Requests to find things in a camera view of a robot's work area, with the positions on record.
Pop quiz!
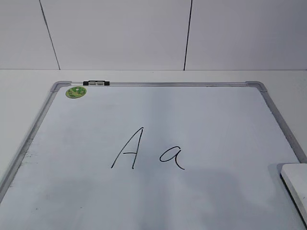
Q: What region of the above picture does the white board with aluminium frame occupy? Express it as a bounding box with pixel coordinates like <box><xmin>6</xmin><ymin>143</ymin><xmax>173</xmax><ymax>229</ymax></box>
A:
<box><xmin>0</xmin><ymin>81</ymin><xmax>306</xmax><ymax>230</ymax></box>

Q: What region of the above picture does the white eraser with black felt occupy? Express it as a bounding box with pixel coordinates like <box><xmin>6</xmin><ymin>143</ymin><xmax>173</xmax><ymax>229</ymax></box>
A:
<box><xmin>278</xmin><ymin>163</ymin><xmax>307</xmax><ymax>228</ymax></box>

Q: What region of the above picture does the black and grey hanger clip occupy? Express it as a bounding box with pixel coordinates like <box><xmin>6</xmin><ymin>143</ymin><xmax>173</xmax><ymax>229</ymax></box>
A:
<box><xmin>83</xmin><ymin>80</ymin><xmax>110</xmax><ymax>86</ymax></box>

